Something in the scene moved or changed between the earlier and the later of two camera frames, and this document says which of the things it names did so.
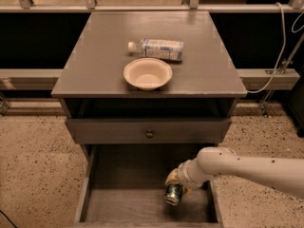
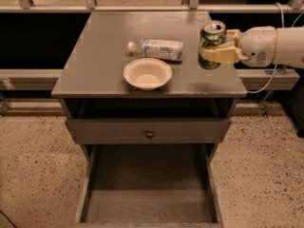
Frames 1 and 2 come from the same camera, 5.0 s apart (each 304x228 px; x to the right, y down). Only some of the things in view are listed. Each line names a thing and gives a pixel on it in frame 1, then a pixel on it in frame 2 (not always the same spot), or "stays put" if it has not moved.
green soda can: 174,193 -> 214,34
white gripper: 183,174 -> 256,47
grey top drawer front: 148,131 stays put
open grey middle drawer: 123,186 stays put
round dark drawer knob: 149,134 stays put
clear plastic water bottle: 159,48 stays put
